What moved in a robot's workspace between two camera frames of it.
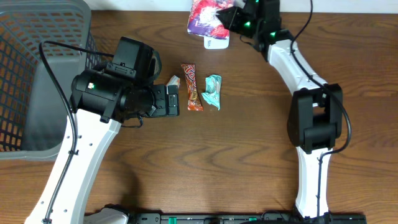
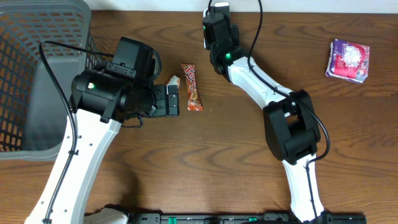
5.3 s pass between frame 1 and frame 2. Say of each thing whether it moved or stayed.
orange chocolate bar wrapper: stayed
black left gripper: stayed
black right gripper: moved
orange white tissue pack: stayed
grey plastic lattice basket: stayed
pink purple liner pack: moved
